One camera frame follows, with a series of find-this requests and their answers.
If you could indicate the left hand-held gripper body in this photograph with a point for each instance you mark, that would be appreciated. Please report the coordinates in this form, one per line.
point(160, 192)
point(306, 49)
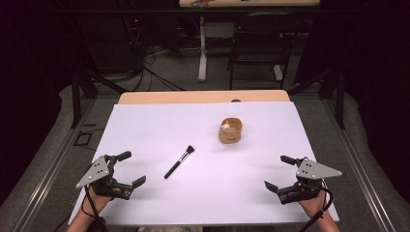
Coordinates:
point(96, 172)

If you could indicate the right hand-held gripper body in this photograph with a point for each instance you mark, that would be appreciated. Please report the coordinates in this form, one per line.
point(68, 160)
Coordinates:
point(311, 170)

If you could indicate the black makeup brush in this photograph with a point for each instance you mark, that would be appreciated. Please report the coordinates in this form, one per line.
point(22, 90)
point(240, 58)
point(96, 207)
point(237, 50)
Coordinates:
point(179, 162)

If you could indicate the wooden brush holder cup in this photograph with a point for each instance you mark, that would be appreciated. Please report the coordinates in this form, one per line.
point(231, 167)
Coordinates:
point(229, 137)

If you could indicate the person's left hand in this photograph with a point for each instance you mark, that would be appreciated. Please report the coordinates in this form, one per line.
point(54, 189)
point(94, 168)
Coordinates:
point(96, 203)

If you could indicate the person's right hand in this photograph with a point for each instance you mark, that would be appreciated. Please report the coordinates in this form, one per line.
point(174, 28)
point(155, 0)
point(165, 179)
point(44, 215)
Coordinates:
point(314, 206)

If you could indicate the white table sheet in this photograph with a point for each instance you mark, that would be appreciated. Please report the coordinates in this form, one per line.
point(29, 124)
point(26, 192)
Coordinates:
point(199, 193)

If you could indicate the small beige ball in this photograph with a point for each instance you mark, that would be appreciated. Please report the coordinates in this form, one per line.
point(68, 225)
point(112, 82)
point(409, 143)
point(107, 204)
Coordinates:
point(226, 127)

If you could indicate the black metal stand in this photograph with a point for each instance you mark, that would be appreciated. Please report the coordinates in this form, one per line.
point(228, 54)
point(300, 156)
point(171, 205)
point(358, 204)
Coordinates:
point(76, 96)
point(339, 100)

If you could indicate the white desk foot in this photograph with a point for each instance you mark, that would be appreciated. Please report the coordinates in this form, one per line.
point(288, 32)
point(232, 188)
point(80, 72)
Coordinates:
point(278, 72)

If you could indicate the light wooden table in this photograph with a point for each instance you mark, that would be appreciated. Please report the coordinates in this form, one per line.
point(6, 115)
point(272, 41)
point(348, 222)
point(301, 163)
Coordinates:
point(193, 96)

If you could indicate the white desk leg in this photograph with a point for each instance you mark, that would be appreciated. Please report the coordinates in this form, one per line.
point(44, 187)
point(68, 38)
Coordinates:
point(202, 58)

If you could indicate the black chair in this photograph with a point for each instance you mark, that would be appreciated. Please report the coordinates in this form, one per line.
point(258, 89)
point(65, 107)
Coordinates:
point(261, 35)

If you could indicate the grey metal floor rail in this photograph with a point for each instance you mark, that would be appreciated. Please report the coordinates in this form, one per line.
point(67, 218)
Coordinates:
point(357, 167)
point(48, 180)

